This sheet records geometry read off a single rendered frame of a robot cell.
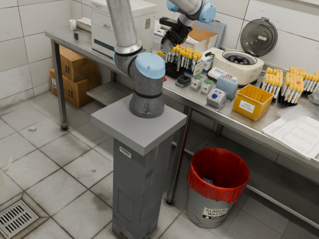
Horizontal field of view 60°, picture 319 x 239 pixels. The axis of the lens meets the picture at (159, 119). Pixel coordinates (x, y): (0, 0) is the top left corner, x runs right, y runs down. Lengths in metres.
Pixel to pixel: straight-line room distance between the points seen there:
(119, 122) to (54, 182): 1.13
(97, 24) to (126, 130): 0.86
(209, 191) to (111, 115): 0.76
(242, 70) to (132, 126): 0.74
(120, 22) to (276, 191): 1.42
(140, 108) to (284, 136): 0.63
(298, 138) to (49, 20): 2.36
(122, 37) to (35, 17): 1.79
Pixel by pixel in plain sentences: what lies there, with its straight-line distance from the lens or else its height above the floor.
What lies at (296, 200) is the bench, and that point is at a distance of 1.98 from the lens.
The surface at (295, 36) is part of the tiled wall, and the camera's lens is 1.84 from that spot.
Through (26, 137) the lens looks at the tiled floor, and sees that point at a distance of 2.56.
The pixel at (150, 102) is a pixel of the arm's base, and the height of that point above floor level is 0.98.
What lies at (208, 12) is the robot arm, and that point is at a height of 1.32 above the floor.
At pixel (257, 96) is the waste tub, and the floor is 0.93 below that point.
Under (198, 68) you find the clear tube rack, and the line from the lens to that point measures 1.64.
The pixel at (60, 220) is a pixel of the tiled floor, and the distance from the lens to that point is 1.94.
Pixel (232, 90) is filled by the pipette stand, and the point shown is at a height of 0.94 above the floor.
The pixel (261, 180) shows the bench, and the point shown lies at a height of 0.27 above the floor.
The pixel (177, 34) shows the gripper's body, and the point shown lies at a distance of 1.40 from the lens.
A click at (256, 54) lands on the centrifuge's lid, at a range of 1.81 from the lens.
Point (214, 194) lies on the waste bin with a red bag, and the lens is 1.62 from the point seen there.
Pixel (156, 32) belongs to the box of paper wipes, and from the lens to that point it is 2.06.
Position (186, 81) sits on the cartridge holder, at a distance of 1.49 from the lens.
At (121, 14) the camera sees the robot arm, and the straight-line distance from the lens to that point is 1.08.
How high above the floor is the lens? 1.58
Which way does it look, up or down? 36 degrees down
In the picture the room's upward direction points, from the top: 8 degrees clockwise
